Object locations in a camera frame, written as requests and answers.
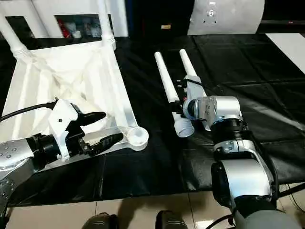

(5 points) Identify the black work mat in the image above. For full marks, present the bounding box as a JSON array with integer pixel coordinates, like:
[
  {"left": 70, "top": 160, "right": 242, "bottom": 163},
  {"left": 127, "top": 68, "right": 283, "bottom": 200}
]
[{"left": 0, "top": 33, "right": 305, "bottom": 207}]

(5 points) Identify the white plastic table leg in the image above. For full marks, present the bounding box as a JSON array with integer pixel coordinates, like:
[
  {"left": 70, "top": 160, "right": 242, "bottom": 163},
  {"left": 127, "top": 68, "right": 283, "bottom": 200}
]
[
  {"left": 154, "top": 51, "right": 195, "bottom": 138},
  {"left": 179, "top": 49, "right": 208, "bottom": 98},
  {"left": 0, "top": 14, "right": 31, "bottom": 60},
  {"left": 97, "top": 0, "right": 117, "bottom": 51}
]

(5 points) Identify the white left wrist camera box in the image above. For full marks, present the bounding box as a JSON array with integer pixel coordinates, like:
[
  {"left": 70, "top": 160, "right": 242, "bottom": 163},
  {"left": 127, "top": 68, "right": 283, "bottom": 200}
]
[{"left": 47, "top": 99, "right": 79, "bottom": 162}]

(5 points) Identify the white glass door cabinet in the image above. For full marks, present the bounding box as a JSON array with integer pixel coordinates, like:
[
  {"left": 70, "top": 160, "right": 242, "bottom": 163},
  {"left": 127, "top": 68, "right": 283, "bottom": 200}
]
[{"left": 0, "top": 0, "right": 131, "bottom": 39}]

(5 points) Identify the flat white board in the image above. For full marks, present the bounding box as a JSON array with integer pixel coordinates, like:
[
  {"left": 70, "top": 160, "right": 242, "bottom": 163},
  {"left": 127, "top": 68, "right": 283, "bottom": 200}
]
[{"left": 264, "top": 32, "right": 305, "bottom": 70}]

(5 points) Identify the black box with gold label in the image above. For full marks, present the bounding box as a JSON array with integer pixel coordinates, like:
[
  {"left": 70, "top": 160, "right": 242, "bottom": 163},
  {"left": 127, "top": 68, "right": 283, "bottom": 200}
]
[{"left": 128, "top": 0, "right": 193, "bottom": 38}]

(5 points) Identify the black metal stand bar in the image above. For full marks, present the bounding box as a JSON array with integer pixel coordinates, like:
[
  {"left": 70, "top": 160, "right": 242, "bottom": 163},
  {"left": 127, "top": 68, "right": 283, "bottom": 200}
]
[{"left": 277, "top": 182, "right": 305, "bottom": 198}]

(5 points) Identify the grey left robot foot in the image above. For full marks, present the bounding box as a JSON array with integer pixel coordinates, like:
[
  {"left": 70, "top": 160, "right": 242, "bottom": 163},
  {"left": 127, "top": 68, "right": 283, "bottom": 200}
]
[{"left": 83, "top": 212, "right": 120, "bottom": 229}]

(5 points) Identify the thin floor cable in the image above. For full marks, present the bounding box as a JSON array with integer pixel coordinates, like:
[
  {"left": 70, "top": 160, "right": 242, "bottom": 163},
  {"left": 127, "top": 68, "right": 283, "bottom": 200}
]
[{"left": 289, "top": 190, "right": 305, "bottom": 213}]

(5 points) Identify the white plastic table top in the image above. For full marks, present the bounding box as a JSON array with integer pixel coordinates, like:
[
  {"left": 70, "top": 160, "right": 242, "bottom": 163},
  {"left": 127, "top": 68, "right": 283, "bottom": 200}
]
[{"left": 0, "top": 44, "right": 150, "bottom": 172}]

